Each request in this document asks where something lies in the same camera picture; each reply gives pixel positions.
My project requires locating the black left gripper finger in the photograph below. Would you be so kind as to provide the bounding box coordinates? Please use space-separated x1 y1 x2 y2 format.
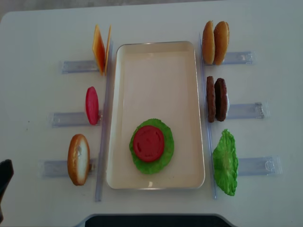
0 159 14 220

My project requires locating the red tomato slice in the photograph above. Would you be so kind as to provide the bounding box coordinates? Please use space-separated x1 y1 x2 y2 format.
132 125 165 162
85 87 99 125

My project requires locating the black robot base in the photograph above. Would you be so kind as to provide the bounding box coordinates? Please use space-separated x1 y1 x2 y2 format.
85 215 230 227

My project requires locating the green lettuce leaf on bun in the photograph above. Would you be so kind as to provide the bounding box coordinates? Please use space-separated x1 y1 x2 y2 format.
129 118 174 175

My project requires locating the orange cheese slice left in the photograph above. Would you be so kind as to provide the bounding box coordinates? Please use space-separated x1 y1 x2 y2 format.
92 24 106 75

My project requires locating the orange cheese slice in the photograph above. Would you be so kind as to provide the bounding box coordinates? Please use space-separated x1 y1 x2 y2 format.
92 24 106 75
104 24 111 76

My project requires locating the orange cheese slice right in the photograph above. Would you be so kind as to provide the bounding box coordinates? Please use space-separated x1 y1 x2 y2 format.
104 24 111 76

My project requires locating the green lettuce leaf in rack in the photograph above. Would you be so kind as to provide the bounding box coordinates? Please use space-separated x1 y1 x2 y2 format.
213 129 239 196

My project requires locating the brown meat patty inner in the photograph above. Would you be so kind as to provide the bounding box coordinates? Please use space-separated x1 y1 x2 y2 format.
206 76 216 122

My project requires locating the brown meat patty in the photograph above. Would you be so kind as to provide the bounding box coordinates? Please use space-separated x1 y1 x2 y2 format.
214 78 228 122
206 76 216 122

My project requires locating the brown meat patty outer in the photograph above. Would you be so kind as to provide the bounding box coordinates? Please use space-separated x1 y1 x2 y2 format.
214 78 228 122

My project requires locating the white bun slice left rack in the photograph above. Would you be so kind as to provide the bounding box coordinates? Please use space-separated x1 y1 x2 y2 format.
67 134 90 186

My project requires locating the cream rectangular tray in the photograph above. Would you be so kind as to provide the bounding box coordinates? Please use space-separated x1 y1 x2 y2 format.
106 41 205 190

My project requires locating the top bun slice inner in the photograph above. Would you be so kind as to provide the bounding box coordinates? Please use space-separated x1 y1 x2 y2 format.
202 21 215 65

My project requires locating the bun slice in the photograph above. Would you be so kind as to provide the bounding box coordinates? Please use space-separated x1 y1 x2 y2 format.
202 21 215 65
214 21 230 65

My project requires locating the top bun slice outer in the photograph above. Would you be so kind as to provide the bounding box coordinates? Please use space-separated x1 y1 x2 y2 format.
214 21 230 65

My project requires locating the clear left bun rack rail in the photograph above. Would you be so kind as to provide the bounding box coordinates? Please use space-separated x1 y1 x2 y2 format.
39 157 98 180

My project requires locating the clear bun rack rail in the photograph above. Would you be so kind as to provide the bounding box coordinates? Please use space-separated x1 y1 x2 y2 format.
39 157 98 180
223 51 256 65

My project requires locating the clear tomato rack rail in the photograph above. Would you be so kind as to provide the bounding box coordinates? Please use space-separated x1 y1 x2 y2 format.
47 112 91 128

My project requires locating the clear left long rail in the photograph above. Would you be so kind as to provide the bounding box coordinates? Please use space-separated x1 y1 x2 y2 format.
95 39 114 202

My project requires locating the clear cheese rack rail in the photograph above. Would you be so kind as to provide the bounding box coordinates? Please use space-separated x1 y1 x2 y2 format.
59 60 99 74

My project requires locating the clear lettuce rack rail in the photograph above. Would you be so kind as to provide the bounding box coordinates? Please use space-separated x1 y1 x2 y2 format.
238 156 283 176

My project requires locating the clear patty rack rail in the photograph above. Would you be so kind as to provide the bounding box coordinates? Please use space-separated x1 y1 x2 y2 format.
226 102 270 120

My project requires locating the clear right bun rack rail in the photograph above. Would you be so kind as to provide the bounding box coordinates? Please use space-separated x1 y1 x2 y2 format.
223 51 256 65

